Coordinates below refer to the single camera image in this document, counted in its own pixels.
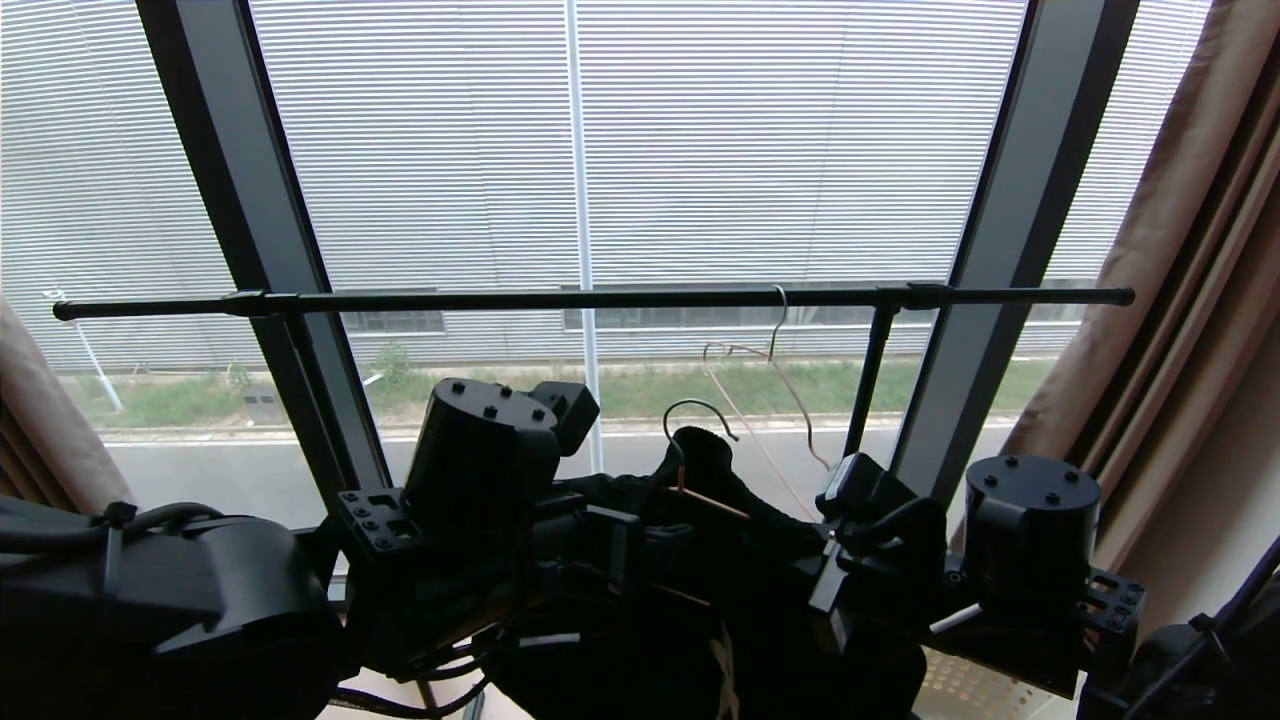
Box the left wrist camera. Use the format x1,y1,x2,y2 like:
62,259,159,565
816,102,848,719
530,380,601,456

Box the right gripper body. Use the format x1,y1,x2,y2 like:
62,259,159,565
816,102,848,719
798,508,949,653

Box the brown curtain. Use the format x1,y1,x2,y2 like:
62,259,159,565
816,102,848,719
0,300,136,516
1000,0,1280,601

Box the window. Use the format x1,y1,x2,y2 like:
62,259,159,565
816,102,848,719
0,0,1211,541

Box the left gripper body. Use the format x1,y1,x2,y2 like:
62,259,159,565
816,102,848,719
525,488,643,593

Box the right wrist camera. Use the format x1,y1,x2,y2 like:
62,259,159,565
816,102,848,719
815,452,918,523

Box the black cable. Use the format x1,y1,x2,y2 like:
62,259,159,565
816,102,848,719
1120,538,1280,720
0,500,226,553

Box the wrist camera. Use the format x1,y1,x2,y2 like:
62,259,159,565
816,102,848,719
530,380,601,456
815,452,918,523

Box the pink clothes hanger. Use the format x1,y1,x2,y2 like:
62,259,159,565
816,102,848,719
660,398,751,523
700,285,833,523

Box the white laundry basket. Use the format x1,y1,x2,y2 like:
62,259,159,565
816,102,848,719
915,645,1086,720

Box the black clothes rack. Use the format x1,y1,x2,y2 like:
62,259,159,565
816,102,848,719
52,285,1136,521

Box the black shorts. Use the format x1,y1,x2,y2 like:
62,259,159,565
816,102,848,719
490,425,928,720

